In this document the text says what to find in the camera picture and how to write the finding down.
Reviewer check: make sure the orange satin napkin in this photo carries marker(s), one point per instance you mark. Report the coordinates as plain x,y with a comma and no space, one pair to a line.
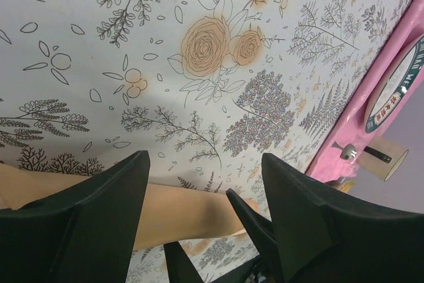
168,213

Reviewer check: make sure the yellow woven bamboo basket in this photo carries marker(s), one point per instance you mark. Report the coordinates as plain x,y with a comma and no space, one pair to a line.
345,187

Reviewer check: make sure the pink floral placemat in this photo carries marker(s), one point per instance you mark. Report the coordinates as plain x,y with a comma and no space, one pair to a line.
349,129

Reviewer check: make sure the white plate green rim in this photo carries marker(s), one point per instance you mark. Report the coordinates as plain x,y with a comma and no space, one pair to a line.
394,85

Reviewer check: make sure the floral patterned tablecloth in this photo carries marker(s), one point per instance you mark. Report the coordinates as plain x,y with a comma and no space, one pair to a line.
206,87

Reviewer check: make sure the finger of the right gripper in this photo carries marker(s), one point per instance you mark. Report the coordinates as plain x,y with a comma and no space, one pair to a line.
261,232
180,268

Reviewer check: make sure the silver spoon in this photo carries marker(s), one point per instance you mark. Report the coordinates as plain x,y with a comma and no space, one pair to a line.
348,152

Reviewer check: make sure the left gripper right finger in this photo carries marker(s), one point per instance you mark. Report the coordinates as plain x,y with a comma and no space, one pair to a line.
325,235

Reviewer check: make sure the cream enamel mug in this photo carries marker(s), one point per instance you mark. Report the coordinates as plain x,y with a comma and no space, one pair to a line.
382,157

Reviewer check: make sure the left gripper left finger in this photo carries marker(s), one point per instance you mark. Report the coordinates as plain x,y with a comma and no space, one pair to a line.
85,233

